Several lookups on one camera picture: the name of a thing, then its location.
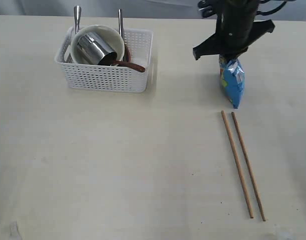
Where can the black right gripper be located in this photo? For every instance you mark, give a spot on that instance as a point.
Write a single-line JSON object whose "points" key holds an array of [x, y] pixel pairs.
{"points": [[236, 30]]}

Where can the blue snack packet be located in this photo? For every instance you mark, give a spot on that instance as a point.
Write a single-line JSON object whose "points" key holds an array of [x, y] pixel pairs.
{"points": [[232, 80]]}

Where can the steel cutlery handle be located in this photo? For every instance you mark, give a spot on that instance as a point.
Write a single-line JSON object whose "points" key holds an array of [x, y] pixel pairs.
{"points": [[77, 17], [120, 23]]}

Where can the dark-tipped wooden chopstick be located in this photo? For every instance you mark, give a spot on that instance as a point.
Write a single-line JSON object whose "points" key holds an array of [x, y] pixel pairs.
{"points": [[252, 177]]}

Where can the light wooden chopstick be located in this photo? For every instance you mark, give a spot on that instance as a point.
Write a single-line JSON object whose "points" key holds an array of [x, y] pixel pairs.
{"points": [[238, 165]]}

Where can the dark red wooden spoon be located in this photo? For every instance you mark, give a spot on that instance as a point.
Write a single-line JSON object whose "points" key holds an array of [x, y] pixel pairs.
{"points": [[125, 62]]}

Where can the cream ceramic bowl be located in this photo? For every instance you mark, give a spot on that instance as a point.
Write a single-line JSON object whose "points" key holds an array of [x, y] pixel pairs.
{"points": [[109, 35]]}

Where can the shiny stainless steel cup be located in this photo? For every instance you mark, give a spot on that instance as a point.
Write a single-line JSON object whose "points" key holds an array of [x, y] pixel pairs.
{"points": [[95, 50]]}

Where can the white perforated plastic basket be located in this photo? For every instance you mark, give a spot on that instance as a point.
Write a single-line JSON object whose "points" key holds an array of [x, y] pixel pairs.
{"points": [[111, 78]]}

